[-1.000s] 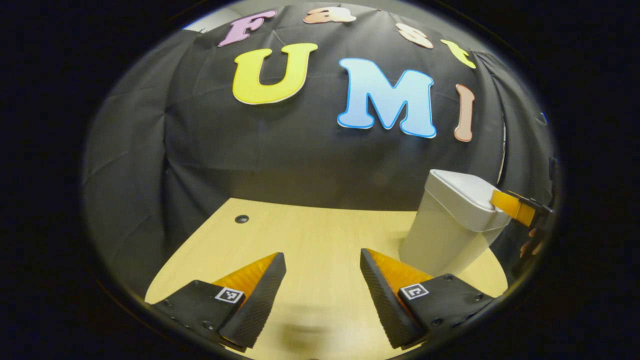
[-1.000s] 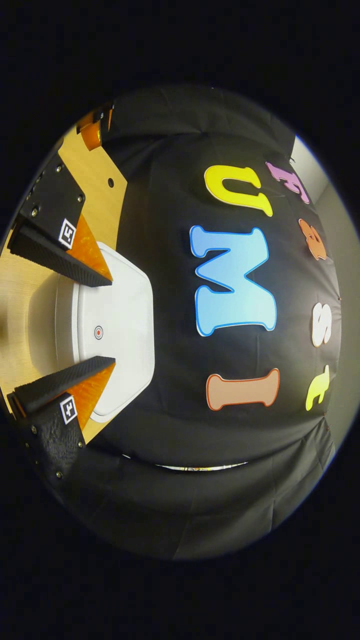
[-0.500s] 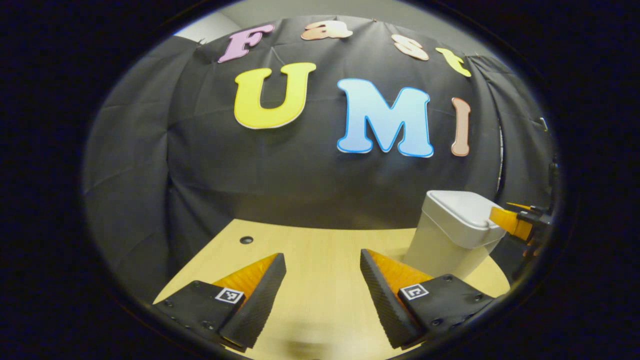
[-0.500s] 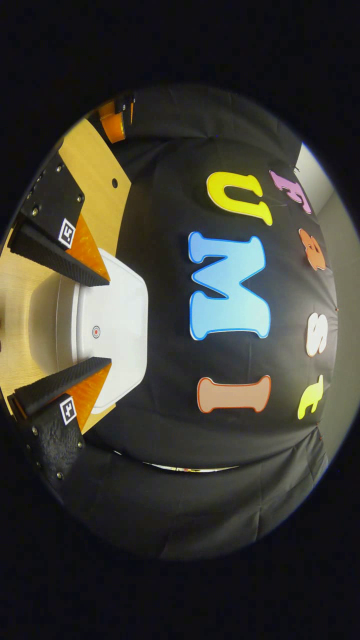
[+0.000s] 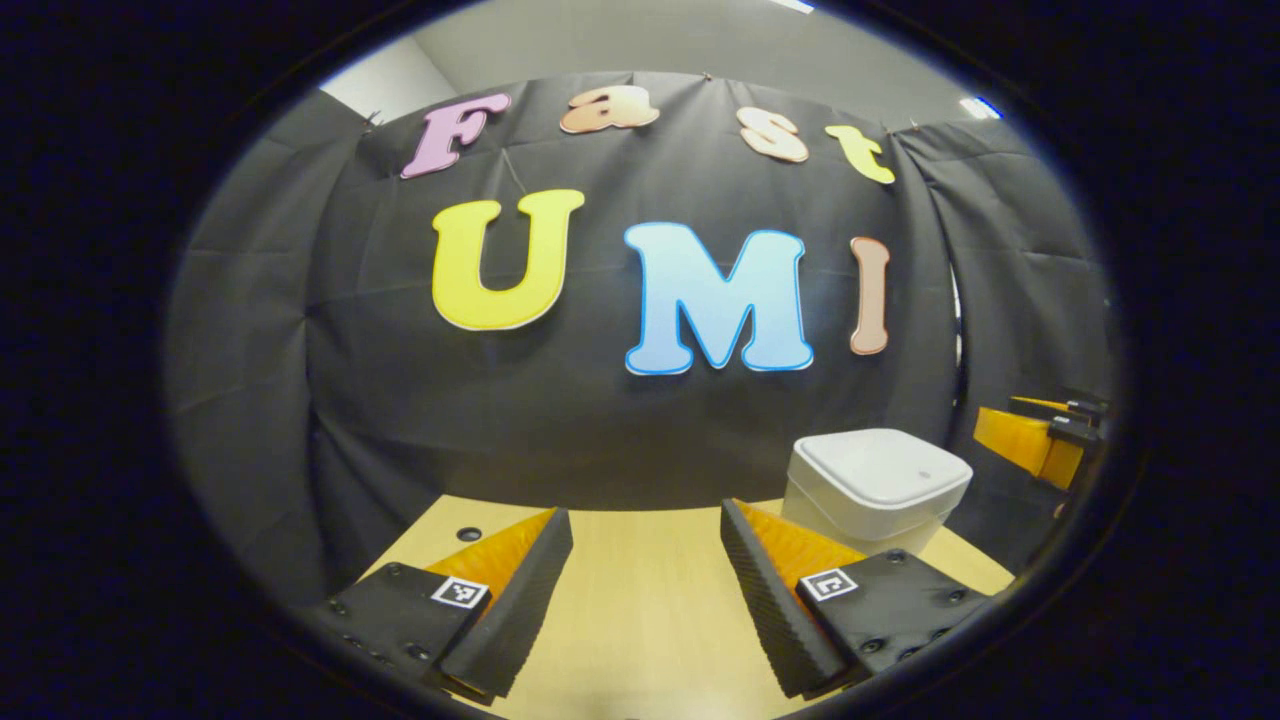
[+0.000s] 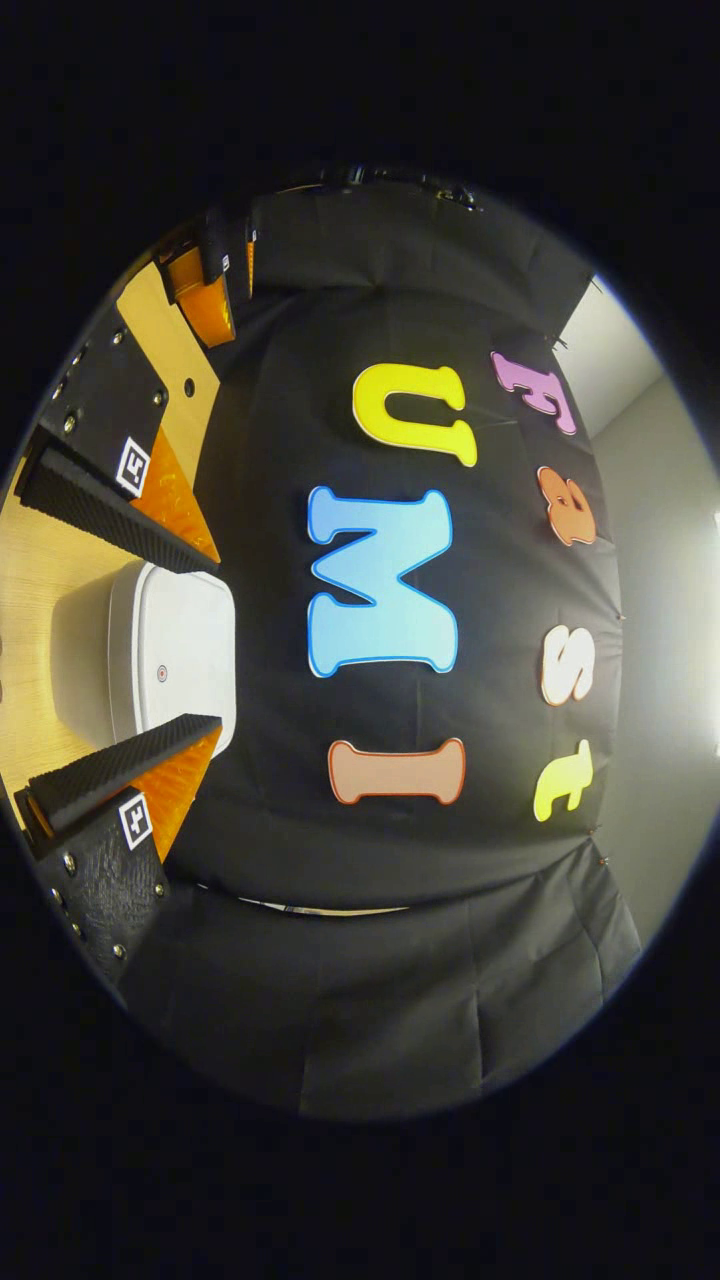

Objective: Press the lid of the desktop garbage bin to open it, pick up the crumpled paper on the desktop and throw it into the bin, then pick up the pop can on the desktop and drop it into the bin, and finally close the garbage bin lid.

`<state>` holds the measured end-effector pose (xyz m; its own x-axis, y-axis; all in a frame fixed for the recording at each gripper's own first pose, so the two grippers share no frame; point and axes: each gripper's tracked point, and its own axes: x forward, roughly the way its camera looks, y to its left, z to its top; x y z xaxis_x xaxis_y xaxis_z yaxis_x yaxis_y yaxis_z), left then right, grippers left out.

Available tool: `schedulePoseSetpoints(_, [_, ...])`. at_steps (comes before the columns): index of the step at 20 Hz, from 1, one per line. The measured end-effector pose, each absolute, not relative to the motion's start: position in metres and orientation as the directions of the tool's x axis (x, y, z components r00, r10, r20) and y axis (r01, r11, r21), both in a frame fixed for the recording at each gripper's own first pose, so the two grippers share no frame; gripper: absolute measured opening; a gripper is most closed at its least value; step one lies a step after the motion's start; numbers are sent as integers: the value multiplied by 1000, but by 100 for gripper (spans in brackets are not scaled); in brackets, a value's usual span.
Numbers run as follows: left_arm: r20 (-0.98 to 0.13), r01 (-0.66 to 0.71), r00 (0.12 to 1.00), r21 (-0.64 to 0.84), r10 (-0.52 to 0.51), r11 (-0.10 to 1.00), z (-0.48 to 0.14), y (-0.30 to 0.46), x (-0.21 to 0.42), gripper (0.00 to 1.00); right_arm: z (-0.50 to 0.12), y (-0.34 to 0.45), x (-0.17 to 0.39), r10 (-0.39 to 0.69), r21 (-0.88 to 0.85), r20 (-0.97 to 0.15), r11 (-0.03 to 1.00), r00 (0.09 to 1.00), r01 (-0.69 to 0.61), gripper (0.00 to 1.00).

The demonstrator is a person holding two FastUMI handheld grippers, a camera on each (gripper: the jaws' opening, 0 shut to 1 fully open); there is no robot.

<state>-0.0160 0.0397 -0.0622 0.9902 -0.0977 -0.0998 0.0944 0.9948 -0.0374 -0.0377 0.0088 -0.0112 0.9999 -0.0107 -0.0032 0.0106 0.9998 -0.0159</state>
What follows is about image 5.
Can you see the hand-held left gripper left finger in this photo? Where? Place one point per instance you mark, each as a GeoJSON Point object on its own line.
{"type": "Point", "coordinates": [515, 620]}

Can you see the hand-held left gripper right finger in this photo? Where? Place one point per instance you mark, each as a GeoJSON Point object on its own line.
{"type": "Point", "coordinates": [775, 620]}

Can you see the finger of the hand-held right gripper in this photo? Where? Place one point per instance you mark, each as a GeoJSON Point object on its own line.
{"type": "Point", "coordinates": [1020, 445]}
{"type": "Point", "coordinates": [1060, 404]}

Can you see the white desktop garbage bin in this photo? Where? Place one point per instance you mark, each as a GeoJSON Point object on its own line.
{"type": "Point", "coordinates": [875, 480]}

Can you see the wooden desktop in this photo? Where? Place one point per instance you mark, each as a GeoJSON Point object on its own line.
{"type": "Point", "coordinates": [650, 600]}

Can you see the black backdrop cloth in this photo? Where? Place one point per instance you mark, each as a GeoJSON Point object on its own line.
{"type": "Point", "coordinates": [600, 440]}

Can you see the small ceiling light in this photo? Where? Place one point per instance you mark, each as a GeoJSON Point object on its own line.
{"type": "Point", "coordinates": [981, 107]}

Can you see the bright ceiling light panel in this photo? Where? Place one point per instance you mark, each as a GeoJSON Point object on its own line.
{"type": "Point", "coordinates": [792, 4]}

